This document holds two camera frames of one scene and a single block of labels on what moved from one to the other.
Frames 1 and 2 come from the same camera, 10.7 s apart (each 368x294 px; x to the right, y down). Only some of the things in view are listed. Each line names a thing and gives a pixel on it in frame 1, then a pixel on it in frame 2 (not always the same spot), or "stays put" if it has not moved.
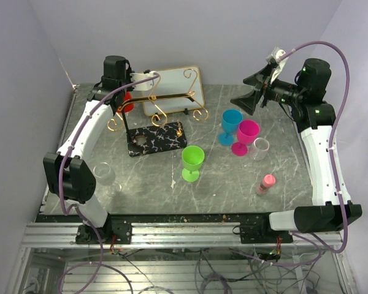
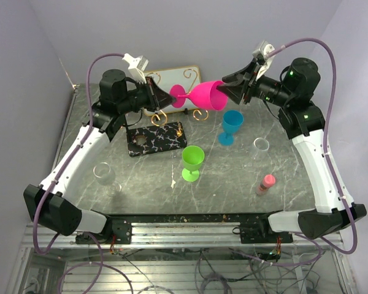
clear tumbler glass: (259, 149) stays put
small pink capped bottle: (268, 181) stays put
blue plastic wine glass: (231, 119) stays put
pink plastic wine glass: (248, 130) → (204, 94)
